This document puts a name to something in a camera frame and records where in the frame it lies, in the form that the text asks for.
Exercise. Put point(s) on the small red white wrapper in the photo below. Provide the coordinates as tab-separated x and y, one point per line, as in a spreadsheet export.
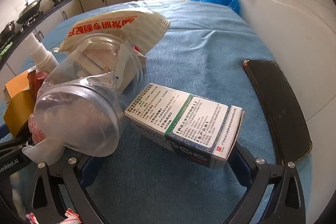
65	217

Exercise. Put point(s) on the black frying pan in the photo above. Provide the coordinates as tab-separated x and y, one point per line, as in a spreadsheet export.
8	28

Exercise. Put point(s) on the dark red snack packet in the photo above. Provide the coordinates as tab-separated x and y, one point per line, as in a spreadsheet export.
36	82

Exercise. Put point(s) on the wok with lid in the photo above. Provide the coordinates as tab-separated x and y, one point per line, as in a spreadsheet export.
29	11

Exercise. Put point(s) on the white spray bottle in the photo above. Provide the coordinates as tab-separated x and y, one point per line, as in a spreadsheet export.
42	56

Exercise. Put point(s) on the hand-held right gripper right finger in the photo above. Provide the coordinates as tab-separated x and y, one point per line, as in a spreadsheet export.
242	169

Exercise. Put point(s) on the gas stove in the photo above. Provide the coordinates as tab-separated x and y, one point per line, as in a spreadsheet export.
31	19

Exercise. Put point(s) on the clear plastic cup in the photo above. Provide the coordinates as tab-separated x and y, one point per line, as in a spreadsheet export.
78	108

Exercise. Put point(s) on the long clear biscuit packet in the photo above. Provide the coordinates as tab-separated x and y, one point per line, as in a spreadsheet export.
126	24

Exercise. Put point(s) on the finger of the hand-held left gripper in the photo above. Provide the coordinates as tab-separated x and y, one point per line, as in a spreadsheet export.
15	144

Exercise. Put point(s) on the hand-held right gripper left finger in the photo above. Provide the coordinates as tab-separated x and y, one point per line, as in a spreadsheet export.
88	174

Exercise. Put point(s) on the green white medicine box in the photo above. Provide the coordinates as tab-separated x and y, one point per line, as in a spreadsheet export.
183	119

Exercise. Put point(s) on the blue blanket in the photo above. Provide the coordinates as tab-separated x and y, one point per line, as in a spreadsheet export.
197	56

